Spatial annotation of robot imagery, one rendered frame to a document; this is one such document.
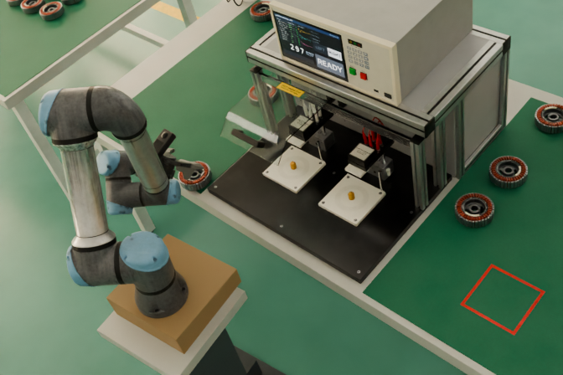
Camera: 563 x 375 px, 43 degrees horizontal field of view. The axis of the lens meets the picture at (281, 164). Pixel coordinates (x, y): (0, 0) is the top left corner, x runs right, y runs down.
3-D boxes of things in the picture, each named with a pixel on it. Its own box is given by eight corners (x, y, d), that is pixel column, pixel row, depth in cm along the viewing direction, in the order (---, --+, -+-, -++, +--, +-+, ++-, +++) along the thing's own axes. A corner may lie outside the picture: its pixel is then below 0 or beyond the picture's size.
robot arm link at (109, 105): (137, 72, 178) (183, 182, 217) (95, 75, 179) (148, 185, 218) (131, 107, 171) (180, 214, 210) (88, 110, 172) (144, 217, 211)
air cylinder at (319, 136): (325, 151, 238) (323, 140, 234) (308, 143, 242) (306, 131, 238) (335, 142, 240) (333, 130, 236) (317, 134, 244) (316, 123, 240)
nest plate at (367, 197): (356, 227, 214) (356, 224, 213) (318, 206, 222) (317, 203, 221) (385, 194, 220) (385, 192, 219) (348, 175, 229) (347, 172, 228)
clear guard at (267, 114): (277, 166, 204) (273, 151, 200) (220, 136, 218) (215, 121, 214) (347, 100, 218) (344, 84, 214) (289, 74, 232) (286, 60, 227)
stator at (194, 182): (194, 197, 238) (191, 189, 235) (173, 182, 244) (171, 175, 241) (219, 176, 242) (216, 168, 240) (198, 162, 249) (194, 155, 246)
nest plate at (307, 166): (296, 193, 227) (296, 191, 226) (262, 175, 236) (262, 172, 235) (326, 164, 234) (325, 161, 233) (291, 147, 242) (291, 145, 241)
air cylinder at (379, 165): (384, 181, 224) (383, 169, 220) (365, 172, 228) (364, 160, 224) (394, 171, 226) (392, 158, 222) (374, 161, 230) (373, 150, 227)
